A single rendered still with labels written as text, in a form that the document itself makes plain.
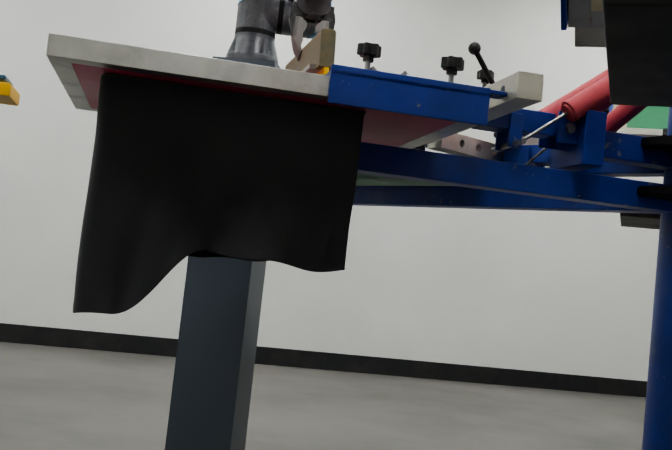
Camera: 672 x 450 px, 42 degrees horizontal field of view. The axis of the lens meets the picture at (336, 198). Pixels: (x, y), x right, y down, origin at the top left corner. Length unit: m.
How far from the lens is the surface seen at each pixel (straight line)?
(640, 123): 3.09
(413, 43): 6.03
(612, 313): 6.44
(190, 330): 2.46
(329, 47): 1.71
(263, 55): 2.51
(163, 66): 1.56
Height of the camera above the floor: 0.65
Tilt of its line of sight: 5 degrees up
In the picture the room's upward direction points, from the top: 6 degrees clockwise
